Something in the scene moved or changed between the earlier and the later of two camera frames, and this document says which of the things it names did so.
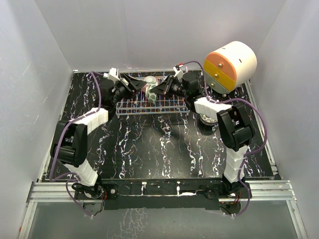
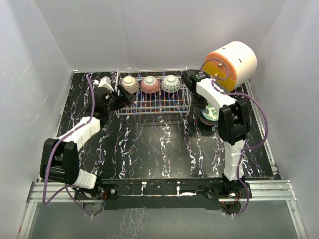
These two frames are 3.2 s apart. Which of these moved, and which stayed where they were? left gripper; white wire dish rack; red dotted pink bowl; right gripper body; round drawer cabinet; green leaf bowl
Moved: green leaf bowl; left gripper; right gripper body
Stayed: white wire dish rack; round drawer cabinet; red dotted pink bowl
